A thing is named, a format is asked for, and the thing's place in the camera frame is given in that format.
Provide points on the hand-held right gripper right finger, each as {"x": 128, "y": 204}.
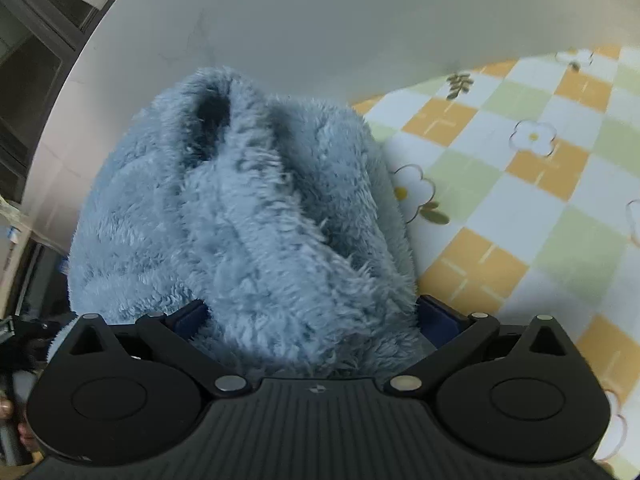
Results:
{"x": 440, "y": 325}

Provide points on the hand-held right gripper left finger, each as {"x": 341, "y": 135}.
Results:
{"x": 192, "y": 322}

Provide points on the blue fleece pants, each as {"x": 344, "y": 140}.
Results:
{"x": 240, "y": 220}

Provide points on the checkered floral tablecloth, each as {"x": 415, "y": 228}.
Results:
{"x": 500, "y": 200}

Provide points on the cardboard box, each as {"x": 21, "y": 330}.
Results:
{"x": 12, "y": 240}

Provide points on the dark window frame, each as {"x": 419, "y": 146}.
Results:
{"x": 30, "y": 85}

